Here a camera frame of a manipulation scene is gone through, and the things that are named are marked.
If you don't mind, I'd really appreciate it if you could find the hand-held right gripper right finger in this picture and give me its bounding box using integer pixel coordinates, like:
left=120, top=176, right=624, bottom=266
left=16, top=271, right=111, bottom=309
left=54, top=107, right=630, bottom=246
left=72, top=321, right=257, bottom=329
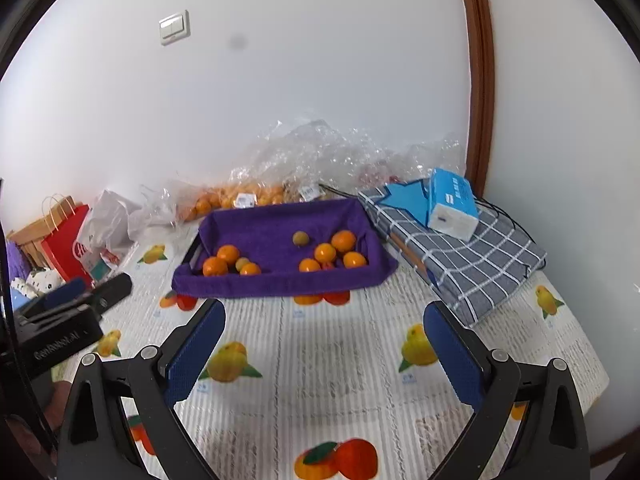
left=422, top=301, right=592, bottom=480

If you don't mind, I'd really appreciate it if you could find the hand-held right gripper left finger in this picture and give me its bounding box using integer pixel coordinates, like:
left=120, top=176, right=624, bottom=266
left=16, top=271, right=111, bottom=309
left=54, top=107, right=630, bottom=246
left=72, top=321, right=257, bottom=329
left=56, top=300, right=227, bottom=480

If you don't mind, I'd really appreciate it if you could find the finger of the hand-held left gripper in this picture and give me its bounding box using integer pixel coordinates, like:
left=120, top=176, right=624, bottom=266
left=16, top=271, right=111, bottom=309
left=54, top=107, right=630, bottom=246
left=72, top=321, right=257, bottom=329
left=82, top=273, right=135, bottom=313
left=19, top=277, right=88, bottom=320

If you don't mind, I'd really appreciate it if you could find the purple cloth lined basket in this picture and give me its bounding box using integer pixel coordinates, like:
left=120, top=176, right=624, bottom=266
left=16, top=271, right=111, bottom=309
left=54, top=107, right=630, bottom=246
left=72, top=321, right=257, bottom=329
left=171, top=197, right=400, bottom=301

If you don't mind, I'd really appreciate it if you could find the group of oranges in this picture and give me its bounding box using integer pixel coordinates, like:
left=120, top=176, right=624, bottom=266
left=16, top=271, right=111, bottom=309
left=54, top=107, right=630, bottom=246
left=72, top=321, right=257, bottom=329
left=202, top=230, right=369, bottom=278

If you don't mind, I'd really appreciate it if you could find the white spotted cloth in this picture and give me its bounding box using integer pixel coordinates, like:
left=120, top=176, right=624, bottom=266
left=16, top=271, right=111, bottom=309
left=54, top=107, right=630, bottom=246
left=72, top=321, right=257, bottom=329
left=12, top=267, right=63, bottom=296

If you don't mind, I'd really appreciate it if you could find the white teal packet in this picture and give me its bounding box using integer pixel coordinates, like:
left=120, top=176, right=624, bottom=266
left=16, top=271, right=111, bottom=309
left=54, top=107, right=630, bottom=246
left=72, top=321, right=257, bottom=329
left=80, top=245, right=121, bottom=281

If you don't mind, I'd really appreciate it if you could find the red paper bag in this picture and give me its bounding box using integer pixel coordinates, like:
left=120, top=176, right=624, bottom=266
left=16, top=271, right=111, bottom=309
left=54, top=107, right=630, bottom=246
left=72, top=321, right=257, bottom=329
left=41, top=195, right=93, bottom=286

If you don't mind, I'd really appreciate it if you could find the purple knitted cloth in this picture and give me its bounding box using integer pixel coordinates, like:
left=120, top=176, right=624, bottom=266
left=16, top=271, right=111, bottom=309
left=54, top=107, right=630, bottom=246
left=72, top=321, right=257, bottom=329
left=5, top=240, right=31, bottom=281

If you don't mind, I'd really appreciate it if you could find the brown paper bag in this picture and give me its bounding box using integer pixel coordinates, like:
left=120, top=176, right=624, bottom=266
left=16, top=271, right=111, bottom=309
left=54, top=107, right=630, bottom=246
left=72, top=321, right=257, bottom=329
left=7, top=195, right=76, bottom=268

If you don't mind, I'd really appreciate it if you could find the white plastic bag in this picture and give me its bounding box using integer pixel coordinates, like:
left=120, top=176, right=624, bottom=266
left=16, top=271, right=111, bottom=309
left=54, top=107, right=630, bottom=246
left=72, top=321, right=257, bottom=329
left=77, top=189, right=143, bottom=261

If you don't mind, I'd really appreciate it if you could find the small clear plastic bag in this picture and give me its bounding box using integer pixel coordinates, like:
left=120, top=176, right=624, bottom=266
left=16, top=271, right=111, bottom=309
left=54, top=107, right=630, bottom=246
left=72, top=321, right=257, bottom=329
left=127, top=180, right=211, bottom=231

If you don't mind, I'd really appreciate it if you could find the fruit print tablecloth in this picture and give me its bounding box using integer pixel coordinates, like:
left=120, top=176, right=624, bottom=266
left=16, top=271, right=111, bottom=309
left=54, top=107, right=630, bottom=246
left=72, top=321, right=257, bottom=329
left=50, top=230, right=611, bottom=480

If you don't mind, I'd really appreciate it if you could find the blue white tissue pack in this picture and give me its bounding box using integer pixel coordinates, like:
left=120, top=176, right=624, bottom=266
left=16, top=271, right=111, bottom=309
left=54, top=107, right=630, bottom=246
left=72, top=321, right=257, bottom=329
left=426, top=167, right=480, bottom=242

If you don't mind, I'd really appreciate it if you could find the clear bag of oranges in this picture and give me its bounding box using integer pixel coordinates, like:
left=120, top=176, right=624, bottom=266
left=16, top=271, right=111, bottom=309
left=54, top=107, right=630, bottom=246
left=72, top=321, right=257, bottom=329
left=177, top=175, right=321, bottom=223

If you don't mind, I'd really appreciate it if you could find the blue wrapper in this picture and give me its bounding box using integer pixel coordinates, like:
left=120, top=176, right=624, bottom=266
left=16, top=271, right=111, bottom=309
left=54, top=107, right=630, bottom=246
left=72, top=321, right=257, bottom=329
left=382, top=180, right=433, bottom=222

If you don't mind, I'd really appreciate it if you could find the large crumpled clear plastic bag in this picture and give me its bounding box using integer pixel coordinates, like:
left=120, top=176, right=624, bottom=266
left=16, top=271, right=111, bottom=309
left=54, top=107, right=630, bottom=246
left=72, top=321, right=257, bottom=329
left=230, top=112, right=463, bottom=196

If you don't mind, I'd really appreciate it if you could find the black cable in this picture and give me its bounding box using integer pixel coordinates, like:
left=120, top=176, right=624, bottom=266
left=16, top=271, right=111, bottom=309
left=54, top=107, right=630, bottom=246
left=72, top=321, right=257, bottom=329
left=472, top=195, right=538, bottom=271

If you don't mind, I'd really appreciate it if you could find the white light switch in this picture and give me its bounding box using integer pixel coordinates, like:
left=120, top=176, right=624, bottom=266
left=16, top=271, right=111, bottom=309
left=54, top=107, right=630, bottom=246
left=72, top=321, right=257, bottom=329
left=158, top=9, right=191, bottom=47

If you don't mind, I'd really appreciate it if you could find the brown door frame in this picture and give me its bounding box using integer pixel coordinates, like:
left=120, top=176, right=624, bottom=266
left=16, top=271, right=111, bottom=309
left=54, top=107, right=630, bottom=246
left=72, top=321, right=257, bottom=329
left=454, top=0, right=496, bottom=196

